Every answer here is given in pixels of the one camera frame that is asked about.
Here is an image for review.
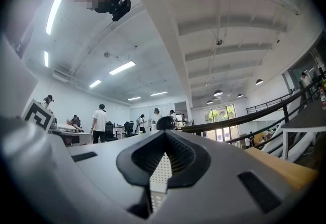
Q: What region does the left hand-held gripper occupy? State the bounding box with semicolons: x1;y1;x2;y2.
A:
22;98;56;133

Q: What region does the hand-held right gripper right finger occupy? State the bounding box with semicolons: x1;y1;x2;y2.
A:
165;130;211;189

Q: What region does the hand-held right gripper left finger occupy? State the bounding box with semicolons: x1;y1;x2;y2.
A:
116;130;168;220

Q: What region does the black office chair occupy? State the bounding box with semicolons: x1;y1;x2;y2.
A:
104;121;119;142
123;121;139;138

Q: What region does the large glass window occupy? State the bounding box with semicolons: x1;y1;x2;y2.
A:
203;104;240;143

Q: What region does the black round knob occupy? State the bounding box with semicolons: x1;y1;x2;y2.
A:
156;116;176;131

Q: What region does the black metal railing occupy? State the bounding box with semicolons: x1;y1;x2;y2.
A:
181;75;326;145

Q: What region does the light wooden desk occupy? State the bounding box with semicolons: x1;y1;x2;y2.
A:
243;147;319;191

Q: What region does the white table with dark top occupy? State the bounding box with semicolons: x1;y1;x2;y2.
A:
281;98;326;161

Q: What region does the red and white bottle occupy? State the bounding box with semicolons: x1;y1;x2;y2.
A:
319;87;326;110

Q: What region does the black head-worn camera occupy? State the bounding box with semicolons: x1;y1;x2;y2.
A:
110;0;132;22

